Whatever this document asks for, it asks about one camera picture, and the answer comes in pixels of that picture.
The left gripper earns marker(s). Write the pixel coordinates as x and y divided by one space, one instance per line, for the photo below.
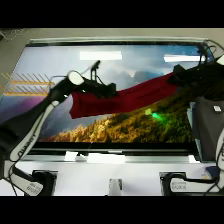
108 90

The red garment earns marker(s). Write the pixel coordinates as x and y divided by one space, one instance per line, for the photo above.
123 100

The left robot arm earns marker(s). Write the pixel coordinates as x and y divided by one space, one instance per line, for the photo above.
25 125

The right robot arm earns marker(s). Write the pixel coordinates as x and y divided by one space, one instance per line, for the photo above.
203 78

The pale blue garment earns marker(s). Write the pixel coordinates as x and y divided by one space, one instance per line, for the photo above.
193 133

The grey garment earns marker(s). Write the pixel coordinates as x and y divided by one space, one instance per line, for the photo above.
210 130

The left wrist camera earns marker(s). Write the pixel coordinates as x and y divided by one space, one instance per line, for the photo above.
96 64

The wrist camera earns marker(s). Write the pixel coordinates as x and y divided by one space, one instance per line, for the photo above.
96 64
201 52

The silver frame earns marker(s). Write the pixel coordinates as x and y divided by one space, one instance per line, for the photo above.
100 181

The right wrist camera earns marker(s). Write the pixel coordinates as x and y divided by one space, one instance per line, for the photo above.
201 52

